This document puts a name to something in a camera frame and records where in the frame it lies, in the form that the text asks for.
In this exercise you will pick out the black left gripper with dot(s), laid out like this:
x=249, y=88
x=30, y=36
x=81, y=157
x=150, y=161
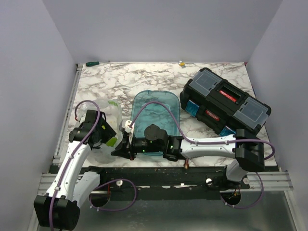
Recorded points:
x=108, y=134

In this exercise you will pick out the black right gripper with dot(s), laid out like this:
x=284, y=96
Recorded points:
x=125, y=148

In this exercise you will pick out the green fake fruit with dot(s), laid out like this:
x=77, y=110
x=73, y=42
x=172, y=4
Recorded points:
x=111, y=142

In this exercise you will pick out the clear plastic bag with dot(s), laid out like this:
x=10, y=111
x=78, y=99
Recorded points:
x=101, y=155

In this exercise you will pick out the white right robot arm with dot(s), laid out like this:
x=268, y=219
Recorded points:
x=246, y=150

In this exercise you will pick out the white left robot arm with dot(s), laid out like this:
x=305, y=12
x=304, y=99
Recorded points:
x=59, y=207

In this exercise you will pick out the teal transparent plastic tray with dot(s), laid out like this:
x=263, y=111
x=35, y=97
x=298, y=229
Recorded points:
x=164, y=114

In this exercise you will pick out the small yellow grey brush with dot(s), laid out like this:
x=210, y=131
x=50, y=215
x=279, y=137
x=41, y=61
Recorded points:
x=182, y=64

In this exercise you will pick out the black plastic toolbox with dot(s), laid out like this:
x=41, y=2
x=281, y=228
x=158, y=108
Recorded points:
x=222, y=106

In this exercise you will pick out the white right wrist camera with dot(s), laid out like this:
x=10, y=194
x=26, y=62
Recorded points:
x=125, y=126

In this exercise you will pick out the brown handled small tool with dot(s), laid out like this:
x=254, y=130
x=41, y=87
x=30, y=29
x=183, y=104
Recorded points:
x=186, y=163

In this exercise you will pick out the green handled screwdriver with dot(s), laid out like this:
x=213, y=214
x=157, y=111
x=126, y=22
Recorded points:
x=90, y=64

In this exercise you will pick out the aluminium mounting rail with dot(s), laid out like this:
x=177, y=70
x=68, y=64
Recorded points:
x=145, y=177

